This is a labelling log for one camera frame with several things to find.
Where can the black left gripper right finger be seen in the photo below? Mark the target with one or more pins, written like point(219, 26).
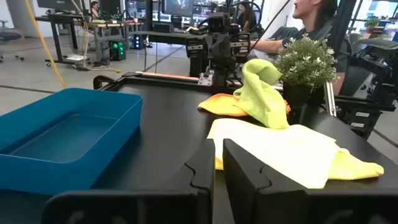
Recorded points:
point(264, 202)

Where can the artificial potted plant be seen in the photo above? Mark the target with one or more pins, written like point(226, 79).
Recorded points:
point(304, 62)

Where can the silver metal bracket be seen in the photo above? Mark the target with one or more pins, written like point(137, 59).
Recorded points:
point(206, 79)

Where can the small green potted plant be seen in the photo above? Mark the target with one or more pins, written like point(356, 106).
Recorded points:
point(372, 22)

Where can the black machine frame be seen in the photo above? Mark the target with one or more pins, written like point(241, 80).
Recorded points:
point(373, 77)

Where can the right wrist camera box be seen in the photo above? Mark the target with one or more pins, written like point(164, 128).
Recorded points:
point(217, 24)

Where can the black monitor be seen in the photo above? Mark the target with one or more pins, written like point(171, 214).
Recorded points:
point(177, 7)

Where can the orange-brown board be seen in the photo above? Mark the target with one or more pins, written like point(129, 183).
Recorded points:
point(168, 76)

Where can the person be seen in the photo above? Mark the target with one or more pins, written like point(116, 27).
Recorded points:
point(247, 15)
point(94, 9)
point(303, 9)

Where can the grey office chair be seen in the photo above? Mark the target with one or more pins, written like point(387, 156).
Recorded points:
point(9, 35)

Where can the orange microfiber towel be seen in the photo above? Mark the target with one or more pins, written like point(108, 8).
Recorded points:
point(220, 105)

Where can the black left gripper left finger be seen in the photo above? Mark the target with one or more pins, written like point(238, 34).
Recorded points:
point(186, 202)

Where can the computer tower green lights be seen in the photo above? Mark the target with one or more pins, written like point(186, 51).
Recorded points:
point(117, 49)

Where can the computer tower blue lights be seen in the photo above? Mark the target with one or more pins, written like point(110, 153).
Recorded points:
point(138, 42)

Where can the blue plastic bin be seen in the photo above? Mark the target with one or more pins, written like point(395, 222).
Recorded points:
point(62, 140)

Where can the yellow microfiber towel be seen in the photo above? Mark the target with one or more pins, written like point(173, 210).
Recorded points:
point(280, 149)

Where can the aluminium frame post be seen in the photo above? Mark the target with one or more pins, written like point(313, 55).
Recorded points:
point(329, 99)

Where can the wooden top desk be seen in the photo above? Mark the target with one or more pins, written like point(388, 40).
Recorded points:
point(109, 25)

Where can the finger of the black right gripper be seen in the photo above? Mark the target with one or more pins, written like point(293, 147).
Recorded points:
point(228, 49)
point(217, 49)

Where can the black desk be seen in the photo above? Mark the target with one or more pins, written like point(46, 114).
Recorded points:
point(55, 37)

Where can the green microfiber towel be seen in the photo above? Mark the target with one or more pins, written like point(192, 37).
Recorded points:
point(261, 99)

